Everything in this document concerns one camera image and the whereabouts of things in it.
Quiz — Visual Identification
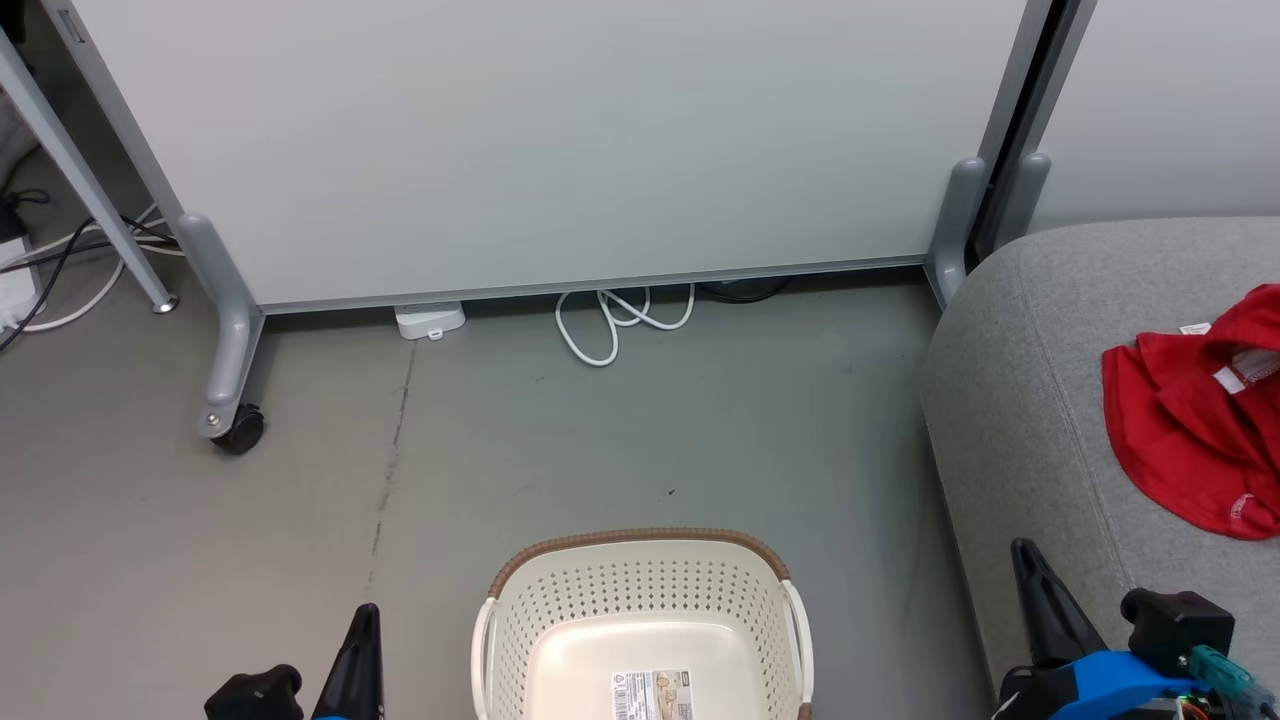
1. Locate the black cable under partition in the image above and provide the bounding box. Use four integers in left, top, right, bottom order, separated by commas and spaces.
698, 277, 793, 305

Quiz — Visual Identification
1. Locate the black caster wheel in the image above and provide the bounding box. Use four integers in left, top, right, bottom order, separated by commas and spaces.
211, 402, 267, 457

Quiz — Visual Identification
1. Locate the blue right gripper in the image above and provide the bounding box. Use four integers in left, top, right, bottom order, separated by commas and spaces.
998, 537, 1206, 720

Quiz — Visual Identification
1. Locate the large white partition panel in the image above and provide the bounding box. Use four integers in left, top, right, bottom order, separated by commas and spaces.
40, 0, 1056, 316

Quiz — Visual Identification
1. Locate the grey metal table leg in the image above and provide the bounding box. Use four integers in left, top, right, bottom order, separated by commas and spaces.
0, 28, 181, 315

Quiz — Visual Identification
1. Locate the white looped cable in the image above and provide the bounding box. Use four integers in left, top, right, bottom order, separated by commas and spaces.
554, 284, 697, 369

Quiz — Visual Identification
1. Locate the printed basket label sticker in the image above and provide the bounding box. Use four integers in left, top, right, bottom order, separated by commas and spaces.
609, 667, 695, 720

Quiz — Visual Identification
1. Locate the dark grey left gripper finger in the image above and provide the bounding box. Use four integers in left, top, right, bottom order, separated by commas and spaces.
312, 602, 385, 720

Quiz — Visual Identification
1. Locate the grey partition foot with caster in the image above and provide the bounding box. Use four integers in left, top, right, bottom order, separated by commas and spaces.
177, 211, 267, 442

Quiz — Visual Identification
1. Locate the black floor cable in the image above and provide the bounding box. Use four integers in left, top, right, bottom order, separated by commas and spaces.
0, 188, 181, 353

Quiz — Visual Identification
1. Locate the grey fabric sofa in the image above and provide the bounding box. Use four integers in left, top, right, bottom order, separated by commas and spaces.
917, 217, 1280, 720

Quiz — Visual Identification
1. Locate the white power strip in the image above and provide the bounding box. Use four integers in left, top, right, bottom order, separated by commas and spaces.
0, 234, 43, 333

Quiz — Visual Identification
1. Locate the white power adapter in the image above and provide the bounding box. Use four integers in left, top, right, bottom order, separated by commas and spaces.
392, 301, 468, 344

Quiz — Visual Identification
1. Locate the cream perforated laundry basket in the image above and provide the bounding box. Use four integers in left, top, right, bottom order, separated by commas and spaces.
469, 527, 817, 720

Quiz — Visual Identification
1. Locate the teal right cable connector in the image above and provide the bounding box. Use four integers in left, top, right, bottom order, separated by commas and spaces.
1188, 644, 1280, 713

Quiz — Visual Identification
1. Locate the red white-striped sports garment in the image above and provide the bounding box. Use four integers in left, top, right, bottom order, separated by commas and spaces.
1102, 284, 1280, 542

